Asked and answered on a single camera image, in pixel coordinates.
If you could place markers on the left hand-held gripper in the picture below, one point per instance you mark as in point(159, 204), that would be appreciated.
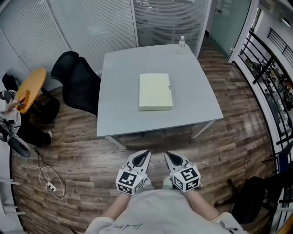
point(128, 180)

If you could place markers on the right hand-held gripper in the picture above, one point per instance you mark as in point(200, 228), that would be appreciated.
point(187, 178)

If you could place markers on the pale yellow box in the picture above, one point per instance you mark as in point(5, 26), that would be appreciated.
point(155, 91)

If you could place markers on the person's right forearm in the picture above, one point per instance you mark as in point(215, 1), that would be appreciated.
point(201, 203)

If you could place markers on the person's left forearm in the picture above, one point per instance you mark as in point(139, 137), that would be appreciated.
point(119, 204)

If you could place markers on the person's left shoe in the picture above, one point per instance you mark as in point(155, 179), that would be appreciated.
point(148, 184)

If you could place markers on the person's white t-shirt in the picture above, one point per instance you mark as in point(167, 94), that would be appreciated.
point(164, 214)

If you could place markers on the white power strip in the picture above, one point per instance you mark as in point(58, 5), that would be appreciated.
point(51, 187)

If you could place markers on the black office chair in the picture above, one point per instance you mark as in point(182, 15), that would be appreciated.
point(77, 86)

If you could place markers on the clear plastic water bottle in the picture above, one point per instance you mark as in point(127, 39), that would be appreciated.
point(180, 46)

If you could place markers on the grey stool seat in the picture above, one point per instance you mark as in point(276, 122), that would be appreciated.
point(19, 146)

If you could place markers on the black metal railing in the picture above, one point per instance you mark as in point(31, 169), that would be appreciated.
point(263, 75)

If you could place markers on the small orange box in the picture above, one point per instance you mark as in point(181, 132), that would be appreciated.
point(25, 97)

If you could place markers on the round orange table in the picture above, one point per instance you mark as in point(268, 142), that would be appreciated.
point(32, 84)

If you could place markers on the white shelf unit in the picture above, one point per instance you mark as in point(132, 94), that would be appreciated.
point(7, 194)

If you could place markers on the frosted glass door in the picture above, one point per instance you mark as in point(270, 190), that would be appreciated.
point(229, 25)

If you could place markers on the black bag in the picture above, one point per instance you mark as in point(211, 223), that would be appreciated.
point(9, 81)

